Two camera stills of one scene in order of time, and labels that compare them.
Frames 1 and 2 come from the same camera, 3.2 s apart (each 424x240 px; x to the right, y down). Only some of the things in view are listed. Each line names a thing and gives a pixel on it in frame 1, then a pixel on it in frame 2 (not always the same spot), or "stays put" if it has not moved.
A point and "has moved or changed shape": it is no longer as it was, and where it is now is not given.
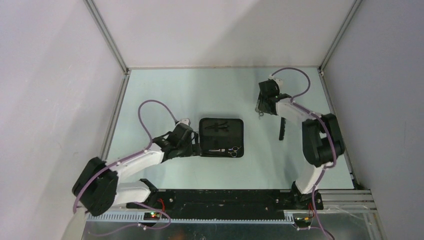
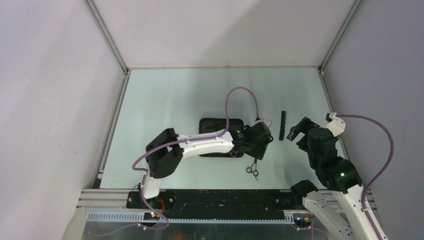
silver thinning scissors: (257, 109) has moved or changed shape
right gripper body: (262, 106) → (303, 126)
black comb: (283, 121) stays put
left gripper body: (187, 149) → (257, 150)
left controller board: (151, 216) stays put
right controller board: (303, 220) stays put
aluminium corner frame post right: (354, 8) stays put
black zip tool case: (221, 137) stays put
